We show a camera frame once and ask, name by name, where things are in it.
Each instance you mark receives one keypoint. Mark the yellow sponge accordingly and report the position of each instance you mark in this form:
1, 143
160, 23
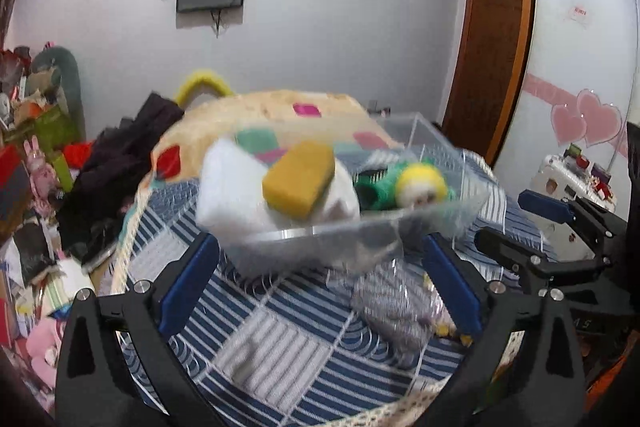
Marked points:
299, 177

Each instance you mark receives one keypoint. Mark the pink plush toy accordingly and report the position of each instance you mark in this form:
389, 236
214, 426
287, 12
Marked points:
42, 352

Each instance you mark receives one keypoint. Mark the white cabinet with small items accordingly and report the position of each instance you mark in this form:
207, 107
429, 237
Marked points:
560, 179

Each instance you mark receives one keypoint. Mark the steel wool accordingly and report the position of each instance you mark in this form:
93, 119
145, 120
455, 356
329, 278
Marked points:
395, 314

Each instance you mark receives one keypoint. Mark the pink bunny doll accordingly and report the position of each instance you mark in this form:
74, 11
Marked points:
39, 172

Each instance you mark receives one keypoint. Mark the green cardboard box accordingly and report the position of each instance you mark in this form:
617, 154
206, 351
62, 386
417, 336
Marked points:
47, 127

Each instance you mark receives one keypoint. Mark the dark clothes pile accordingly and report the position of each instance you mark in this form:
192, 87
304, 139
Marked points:
115, 167

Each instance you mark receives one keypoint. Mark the yellow fuzzy hoop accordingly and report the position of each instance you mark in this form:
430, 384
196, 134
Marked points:
197, 77

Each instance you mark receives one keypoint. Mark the clear plastic box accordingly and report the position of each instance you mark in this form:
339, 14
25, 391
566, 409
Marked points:
425, 187

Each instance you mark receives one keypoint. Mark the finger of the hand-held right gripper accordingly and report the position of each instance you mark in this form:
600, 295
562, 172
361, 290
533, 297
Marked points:
546, 205
510, 252

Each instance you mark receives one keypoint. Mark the green and yellow plush doll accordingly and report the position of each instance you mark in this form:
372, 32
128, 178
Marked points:
417, 182

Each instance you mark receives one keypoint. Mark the brown wooden door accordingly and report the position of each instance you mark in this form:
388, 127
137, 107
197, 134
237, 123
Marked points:
487, 57

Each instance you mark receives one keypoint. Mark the cream patchwork blanket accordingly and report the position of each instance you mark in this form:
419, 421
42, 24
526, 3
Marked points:
280, 112

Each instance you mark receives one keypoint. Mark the blue striped bed sheet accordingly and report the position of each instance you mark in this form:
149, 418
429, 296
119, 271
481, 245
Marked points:
280, 357

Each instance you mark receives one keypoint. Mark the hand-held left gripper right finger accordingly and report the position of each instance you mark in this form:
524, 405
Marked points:
454, 289

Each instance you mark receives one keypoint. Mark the small pink wall sticker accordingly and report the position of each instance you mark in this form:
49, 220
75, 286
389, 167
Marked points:
580, 14

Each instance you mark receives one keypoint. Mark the pink heart wall stickers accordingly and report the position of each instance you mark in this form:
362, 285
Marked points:
592, 122

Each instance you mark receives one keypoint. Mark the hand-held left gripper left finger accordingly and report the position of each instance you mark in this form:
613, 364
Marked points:
186, 289

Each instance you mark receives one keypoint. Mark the white fluffy cloth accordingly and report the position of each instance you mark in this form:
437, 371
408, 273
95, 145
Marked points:
227, 192

